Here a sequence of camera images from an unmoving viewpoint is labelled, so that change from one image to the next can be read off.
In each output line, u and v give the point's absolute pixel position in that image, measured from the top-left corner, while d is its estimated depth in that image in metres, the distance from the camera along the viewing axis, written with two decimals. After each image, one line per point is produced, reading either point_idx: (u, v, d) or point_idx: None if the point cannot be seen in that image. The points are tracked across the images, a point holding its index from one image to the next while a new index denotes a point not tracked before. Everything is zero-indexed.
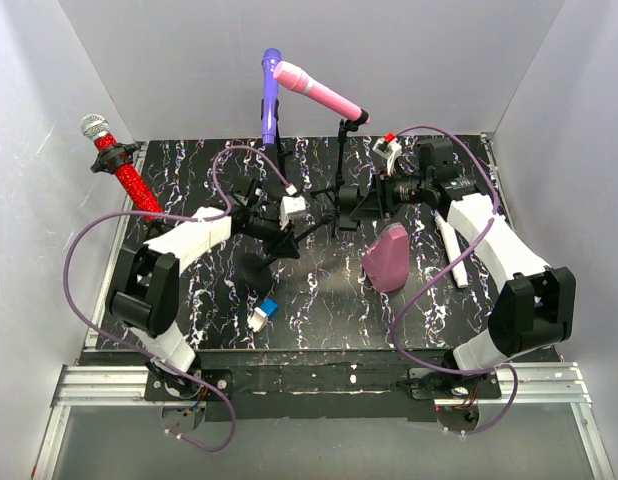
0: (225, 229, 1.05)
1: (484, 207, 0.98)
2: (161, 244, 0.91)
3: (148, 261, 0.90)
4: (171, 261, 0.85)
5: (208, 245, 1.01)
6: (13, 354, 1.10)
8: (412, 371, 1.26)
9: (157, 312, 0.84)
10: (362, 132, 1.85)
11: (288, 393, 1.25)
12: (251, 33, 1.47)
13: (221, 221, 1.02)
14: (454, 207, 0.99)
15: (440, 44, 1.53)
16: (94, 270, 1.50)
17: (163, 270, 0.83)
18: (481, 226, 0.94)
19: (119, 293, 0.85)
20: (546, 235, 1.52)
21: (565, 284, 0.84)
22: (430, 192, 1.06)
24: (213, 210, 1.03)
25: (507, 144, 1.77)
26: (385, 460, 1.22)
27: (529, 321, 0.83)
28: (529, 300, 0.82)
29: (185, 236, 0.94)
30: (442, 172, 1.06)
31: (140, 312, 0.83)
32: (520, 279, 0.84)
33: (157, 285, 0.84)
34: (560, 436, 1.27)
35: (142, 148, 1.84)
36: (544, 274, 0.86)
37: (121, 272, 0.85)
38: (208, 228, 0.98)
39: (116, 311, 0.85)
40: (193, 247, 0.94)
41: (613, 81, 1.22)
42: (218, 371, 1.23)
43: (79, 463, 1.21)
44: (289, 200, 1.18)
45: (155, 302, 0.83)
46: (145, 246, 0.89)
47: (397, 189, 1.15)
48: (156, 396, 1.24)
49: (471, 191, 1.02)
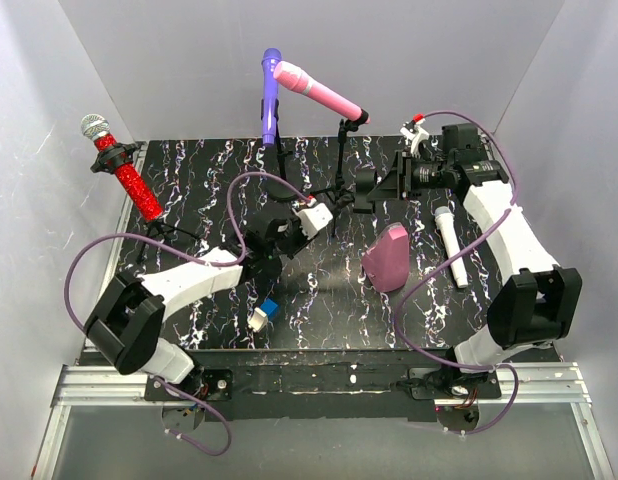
0: (232, 276, 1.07)
1: (501, 196, 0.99)
2: (156, 284, 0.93)
3: (138, 295, 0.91)
4: (157, 304, 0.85)
5: (210, 289, 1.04)
6: (13, 354, 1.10)
8: (412, 371, 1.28)
9: (127, 354, 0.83)
10: (362, 132, 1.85)
11: (288, 393, 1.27)
12: (251, 34, 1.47)
13: (231, 268, 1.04)
14: (472, 193, 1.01)
15: (440, 43, 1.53)
16: (94, 270, 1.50)
17: (146, 312, 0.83)
18: (497, 216, 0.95)
19: (99, 321, 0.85)
20: (546, 236, 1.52)
21: (571, 285, 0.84)
22: (449, 173, 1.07)
24: (225, 254, 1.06)
25: (507, 144, 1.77)
26: (385, 460, 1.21)
27: (527, 316, 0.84)
28: (532, 296, 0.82)
29: (185, 279, 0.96)
30: (464, 154, 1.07)
31: (113, 348, 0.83)
32: (526, 275, 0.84)
33: (137, 325, 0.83)
34: (560, 436, 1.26)
35: (142, 148, 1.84)
36: (552, 273, 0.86)
37: (108, 301, 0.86)
38: (212, 274, 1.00)
39: (93, 339, 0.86)
40: (190, 289, 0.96)
41: (613, 80, 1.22)
42: (219, 371, 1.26)
43: (78, 463, 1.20)
44: (315, 213, 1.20)
45: (128, 344, 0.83)
46: (138, 280, 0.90)
47: (416, 172, 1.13)
48: (156, 396, 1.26)
49: (492, 176, 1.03)
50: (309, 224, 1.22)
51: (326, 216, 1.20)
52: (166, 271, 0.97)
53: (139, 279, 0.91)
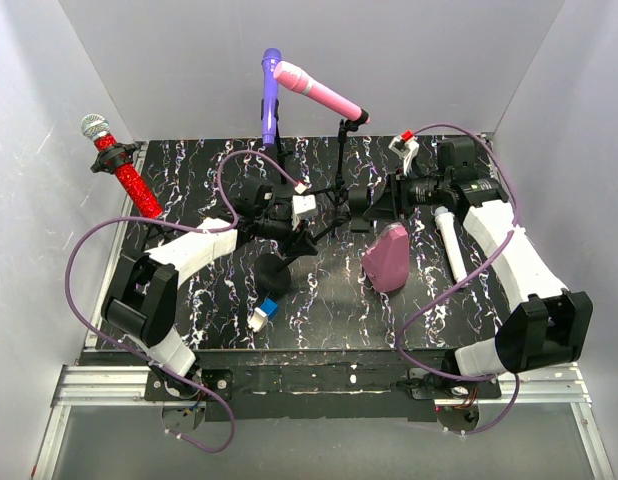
0: (230, 241, 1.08)
1: (503, 217, 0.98)
2: (163, 255, 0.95)
3: (147, 270, 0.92)
4: (170, 272, 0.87)
5: (211, 256, 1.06)
6: (13, 354, 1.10)
8: (412, 371, 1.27)
9: (150, 326, 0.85)
10: (362, 132, 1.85)
11: (288, 393, 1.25)
12: (252, 34, 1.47)
13: (227, 233, 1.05)
14: (473, 214, 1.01)
15: (440, 43, 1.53)
16: (95, 270, 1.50)
17: (161, 280, 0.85)
18: (501, 239, 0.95)
19: (115, 301, 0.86)
20: (546, 234, 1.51)
21: (582, 310, 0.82)
22: (447, 193, 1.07)
24: (219, 221, 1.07)
25: (507, 144, 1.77)
26: (385, 460, 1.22)
27: (538, 342, 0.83)
28: (542, 322, 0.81)
29: (189, 247, 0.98)
30: (461, 173, 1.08)
31: (135, 323, 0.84)
32: (535, 301, 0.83)
33: (154, 295, 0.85)
34: (561, 436, 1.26)
35: (142, 148, 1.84)
36: (561, 297, 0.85)
37: (120, 280, 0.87)
38: (212, 239, 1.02)
39: (112, 319, 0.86)
40: (195, 258, 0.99)
41: (614, 80, 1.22)
42: (219, 371, 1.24)
43: (79, 464, 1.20)
44: (298, 199, 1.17)
45: (151, 315, 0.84)
46: (146, 255, 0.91)
47: (412, 189, 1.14)
48: (156, 396, 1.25)
49: (491, 195, 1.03)
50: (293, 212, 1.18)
51: (309, 205, 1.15)
52: (169, 244, 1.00)
53: (147, 254, 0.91)
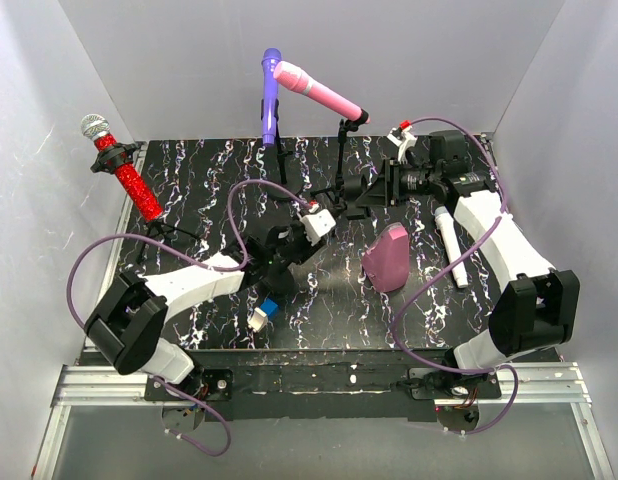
0: (234, 282, 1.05)
1: (491, 205, 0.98)
2: (159, 286, 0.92)
3: (139, 295, 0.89)
4: (160, 305, 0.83)
5: (211, 294, 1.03)
6: (12, 354, 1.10)
8: (412, 371, 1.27)
9: (126, 355, 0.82)
10: (362, 132, 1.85)
11: (288, 393, 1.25)
12: (252, 34, 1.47)
13: (232, 273, 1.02)
14: (463, 205, 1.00)
15: (439, 43, 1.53)
16: (94, 270, 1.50)
17: (149, 311, 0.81)
18: (489, 225, 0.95)
19: (100, 321, 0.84)
20: (546, 235, 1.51)
21: (568, 288, 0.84)
22: (438, 186, 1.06)
24: (228, 259, 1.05)
25: (507, 144, 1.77)
26: (385, 460, 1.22)
27: (528, 322, 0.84)
28: (531, 300, 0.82)
29: (189, 281, 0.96)
30: (452, 167, 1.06)
31: (114, 349, 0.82)
32: (523, 279, 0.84)
33: (139, 325, 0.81)
34: (560, 436, 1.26)
35: (142, 148, 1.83)
36: (548, 276, 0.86)
37: (109, 301, 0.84)
38: (215, 278, 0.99)
39: (93, 338, 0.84)
40: (191, 293, 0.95)
41: (614, 80, 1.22)
42: (219, 371, 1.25)
43: (79, 463, 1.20)
44: (318, 221, 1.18)
45: (128, 345, 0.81)
46: (142, 280, 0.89)
47: (404, 178, 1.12)
48: (156, 396, 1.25)
49: (480, 187, 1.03)
50: (312, 231, 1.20)
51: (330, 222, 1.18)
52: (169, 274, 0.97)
53: (143, 280, 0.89)
